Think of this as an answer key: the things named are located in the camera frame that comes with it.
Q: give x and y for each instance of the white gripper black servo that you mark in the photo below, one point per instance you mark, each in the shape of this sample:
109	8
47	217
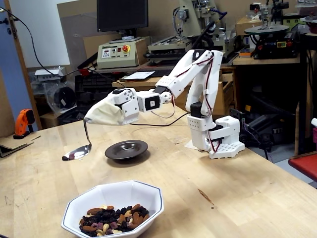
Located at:
129	109

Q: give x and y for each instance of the bent metal spoon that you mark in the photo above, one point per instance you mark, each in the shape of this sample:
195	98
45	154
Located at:
81	151

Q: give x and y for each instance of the purple dried fruit piece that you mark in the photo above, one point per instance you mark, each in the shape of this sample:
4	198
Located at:
71	156

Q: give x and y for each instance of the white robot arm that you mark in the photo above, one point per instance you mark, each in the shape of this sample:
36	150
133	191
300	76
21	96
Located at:
198	99

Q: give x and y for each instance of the dark brown plate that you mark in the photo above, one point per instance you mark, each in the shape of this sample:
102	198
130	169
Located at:
126	148

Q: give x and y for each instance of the white octagonal bowl blue rim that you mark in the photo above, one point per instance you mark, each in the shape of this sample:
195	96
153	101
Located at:
111	193

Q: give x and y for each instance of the black plastic tool case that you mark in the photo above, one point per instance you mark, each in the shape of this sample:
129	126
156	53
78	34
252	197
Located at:
94	94

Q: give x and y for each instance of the white paper sheet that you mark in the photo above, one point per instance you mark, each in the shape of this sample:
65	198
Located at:
138	75

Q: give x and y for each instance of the wooden workbench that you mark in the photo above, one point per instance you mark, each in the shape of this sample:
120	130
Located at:
148	83

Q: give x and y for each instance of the beige controller box red button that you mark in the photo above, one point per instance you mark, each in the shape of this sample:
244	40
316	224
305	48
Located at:
116	59

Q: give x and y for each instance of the plastic bag with black spool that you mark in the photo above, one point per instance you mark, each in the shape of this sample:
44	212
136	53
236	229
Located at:
64	96

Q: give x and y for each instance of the black keyboard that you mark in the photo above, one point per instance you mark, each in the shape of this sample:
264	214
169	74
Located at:
161	72

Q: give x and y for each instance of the small white box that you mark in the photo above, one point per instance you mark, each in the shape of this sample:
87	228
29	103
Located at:
47	75

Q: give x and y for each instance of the orange black hand tool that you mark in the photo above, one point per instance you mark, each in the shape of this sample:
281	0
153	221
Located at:
23	119

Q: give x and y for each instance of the black computer monitor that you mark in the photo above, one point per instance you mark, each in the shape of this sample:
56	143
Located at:
121	15

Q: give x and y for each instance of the trail mix nuts and raisins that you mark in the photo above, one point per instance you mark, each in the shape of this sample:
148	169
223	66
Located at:
111	218

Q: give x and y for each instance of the flat cardboard piece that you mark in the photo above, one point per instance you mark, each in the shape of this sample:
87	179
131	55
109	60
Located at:
12	145

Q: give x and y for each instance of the blue door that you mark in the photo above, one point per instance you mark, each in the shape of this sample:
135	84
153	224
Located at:
12	74

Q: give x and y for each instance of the robot controller circuit board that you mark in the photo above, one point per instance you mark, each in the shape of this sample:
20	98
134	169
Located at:
236	115

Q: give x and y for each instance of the beige cnc milling machine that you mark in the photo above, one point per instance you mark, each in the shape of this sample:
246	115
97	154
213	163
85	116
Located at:
195	15

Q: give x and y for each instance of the cardboard box on shelf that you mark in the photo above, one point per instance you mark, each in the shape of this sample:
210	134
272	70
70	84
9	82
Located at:
245	26

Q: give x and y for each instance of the wooden side bench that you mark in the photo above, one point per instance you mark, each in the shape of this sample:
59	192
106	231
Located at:
267	61

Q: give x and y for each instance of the black scroll saw green table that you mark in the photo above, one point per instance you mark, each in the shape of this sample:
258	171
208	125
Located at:
275	47

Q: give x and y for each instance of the red chair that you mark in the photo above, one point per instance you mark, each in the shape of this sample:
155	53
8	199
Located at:
304	163

